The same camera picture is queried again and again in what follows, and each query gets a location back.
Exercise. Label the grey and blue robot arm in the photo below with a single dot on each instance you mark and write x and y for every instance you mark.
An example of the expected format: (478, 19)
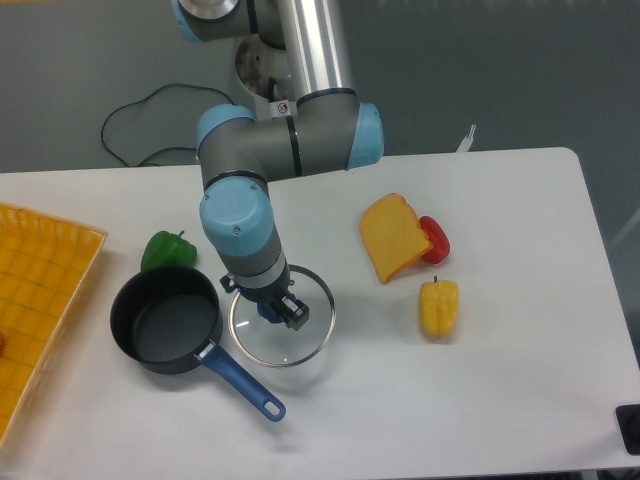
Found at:
(240, 155)

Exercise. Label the green toy bell pepper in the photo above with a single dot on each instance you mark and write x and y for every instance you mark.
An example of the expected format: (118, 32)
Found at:
(168, 249)

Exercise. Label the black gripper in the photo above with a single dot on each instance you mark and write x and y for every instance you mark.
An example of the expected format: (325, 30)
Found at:
(272, 302)

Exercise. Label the orange toy bread slice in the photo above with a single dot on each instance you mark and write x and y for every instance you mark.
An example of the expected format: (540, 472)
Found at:
(392, 236)

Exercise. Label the glass lid with blue knob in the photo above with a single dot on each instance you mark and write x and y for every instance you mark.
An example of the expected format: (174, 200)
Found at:
(270, 343)

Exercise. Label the red toy pepper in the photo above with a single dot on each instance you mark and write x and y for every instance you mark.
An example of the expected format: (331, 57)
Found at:
(438, 238)

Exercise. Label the yellow toy bell pepper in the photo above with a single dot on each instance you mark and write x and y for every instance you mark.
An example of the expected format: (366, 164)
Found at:
(438, 307)

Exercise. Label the black saucepan with blue handle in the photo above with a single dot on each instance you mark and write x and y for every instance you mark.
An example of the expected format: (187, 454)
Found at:
(169, 320)

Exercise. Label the yellow woven basket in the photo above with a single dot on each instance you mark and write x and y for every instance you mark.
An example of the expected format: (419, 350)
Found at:
(45, 263)

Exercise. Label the black device at table edge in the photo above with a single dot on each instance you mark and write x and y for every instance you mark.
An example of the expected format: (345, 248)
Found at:
(628, 417)

